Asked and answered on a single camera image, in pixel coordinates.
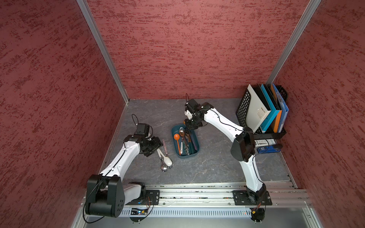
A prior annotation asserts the white handle steel spoon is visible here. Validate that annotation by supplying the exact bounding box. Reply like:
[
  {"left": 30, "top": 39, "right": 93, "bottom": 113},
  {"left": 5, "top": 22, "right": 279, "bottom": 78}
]
[{"left": 179, "top": 127, "right": 189, "bottom": 155}]

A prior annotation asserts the orange plastic spoon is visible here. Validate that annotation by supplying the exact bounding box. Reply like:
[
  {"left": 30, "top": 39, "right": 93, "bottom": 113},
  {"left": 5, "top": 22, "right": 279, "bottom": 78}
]
[{"left": 174, "top": 134, "right": 182, "bottom": 155}]

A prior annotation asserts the white handled steel spoon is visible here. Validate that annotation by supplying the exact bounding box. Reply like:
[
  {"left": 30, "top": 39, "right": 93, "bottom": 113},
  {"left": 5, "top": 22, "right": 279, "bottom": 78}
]
[{"left": 158, "top": 153, "right": 168, "bottom": 173}]

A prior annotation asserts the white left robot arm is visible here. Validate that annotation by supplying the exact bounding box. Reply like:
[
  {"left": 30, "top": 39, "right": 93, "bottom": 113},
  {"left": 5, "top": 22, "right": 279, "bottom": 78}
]
[{"left": 84, "top": 135, "right": 163, "bottom": 218}]

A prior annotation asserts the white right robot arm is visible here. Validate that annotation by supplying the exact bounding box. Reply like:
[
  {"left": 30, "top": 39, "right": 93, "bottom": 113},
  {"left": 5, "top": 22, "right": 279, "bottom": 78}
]
[{"left": 184, "top": 99, "right": 266, "bottom": 204}]

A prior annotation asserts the teal plastic storage box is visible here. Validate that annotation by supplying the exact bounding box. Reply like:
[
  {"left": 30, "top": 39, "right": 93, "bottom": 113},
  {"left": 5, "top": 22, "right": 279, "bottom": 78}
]
[{"left": 171, "top": 124, "right": 200, "bottom": 159}]

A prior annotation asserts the white folder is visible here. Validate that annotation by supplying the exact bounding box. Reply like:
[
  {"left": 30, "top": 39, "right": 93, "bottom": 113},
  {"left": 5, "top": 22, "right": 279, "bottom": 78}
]
[{"left": 246, "top": 85, "right": 266, "bottom": 132}]

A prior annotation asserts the black folder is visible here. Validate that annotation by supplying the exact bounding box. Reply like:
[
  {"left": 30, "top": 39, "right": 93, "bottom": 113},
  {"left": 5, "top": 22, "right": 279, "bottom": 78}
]
[{"left": 252, "top": 84, "right": 278, "bottom": 117}]

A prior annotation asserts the teal folder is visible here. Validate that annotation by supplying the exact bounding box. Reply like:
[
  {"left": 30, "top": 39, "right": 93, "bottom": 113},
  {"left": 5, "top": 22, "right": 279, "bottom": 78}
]
[{"left": 260, "top": 84, "right": 281, "bottom": 133}]

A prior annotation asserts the blue stapler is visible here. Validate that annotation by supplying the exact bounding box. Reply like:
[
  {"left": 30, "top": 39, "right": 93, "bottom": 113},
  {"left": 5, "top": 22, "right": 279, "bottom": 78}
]
[{"left": 257, "top": 144, "right": 283, "bottom": 154}]

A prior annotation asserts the orange folder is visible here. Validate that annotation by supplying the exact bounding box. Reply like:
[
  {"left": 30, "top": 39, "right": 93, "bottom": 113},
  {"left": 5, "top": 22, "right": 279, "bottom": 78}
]
[{"left": 271, "top": 84, "right": 282, "bottom": 133}]

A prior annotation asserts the blue folder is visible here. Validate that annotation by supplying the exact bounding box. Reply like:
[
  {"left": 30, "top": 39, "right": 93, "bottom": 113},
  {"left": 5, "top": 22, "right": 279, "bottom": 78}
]
[{"left": 271, "top": 84, "right": 289, "bottom": 133}]

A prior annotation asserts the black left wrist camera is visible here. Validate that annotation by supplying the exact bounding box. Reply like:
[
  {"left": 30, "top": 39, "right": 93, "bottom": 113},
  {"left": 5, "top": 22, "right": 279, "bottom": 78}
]
[{"left": 134, "top": 123, "right": 153, "bottom": 138}]

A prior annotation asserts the pink handled spoon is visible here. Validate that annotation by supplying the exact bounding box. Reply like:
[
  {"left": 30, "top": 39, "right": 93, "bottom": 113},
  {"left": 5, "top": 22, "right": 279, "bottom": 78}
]
[{"left": 163, "top": 140, "right": 173, "bottom": 169}]

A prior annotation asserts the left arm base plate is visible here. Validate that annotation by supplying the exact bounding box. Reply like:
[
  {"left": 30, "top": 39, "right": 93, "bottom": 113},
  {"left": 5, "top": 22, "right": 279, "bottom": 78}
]
[{"left": 127, "top": 190, "right": 160, "bottom": 206}]

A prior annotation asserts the aluminium rail frame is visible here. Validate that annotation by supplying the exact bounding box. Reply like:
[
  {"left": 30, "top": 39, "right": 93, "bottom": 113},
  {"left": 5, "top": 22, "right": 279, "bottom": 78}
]
[{"left": 72, "top": 180, "right": 322, "bottom": 228}]

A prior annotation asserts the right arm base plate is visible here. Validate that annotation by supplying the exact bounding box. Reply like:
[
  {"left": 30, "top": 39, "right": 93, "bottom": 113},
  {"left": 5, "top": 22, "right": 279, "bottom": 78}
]
[{"left": 232, "top": 190, "right": 272, "bottom": 207}]

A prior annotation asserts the aluminium corner post right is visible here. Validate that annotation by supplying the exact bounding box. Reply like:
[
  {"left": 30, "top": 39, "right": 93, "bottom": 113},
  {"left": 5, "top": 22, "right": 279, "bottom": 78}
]
[{"left": 266, "top": 0, "right": 321, "bottom": 85}]

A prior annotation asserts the aluminium corner post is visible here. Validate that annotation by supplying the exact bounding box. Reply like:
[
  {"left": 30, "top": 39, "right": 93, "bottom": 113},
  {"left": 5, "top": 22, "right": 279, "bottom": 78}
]
[
  {"left": 77, "top": 0, "right": 130, "bottom": 105},
  {"left": 266, "top": 0, "right": 321, "bottom": 85}
]

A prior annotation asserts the aluminium corner post left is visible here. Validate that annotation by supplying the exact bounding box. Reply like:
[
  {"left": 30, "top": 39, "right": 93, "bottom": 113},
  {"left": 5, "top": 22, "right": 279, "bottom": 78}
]
[{"left": 77, "top": 0, "right": 130, "bottom": 105}]

